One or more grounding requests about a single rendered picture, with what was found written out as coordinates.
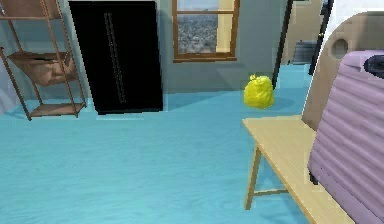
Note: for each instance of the brown wooden shelf rack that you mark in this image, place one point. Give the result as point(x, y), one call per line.
point(49, 110)

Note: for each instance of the black door frame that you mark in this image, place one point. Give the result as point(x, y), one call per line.
point(282, 43)

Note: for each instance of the brown basket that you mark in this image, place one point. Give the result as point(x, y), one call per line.
point(46, 68)

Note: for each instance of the brown framed window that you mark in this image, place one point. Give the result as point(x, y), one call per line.
point(205, 30)

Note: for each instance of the pale wooden bench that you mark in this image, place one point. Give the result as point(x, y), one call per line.
point(286, 146)

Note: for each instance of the black fridge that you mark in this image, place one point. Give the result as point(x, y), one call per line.
point(116, 56)

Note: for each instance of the beige board with round hole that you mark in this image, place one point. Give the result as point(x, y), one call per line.
point(353, 33)

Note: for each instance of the yellow rubbish bag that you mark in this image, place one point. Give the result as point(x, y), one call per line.
point(258, 93)

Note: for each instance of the purple ribbed suitcase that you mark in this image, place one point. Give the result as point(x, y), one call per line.
point(353, 140)

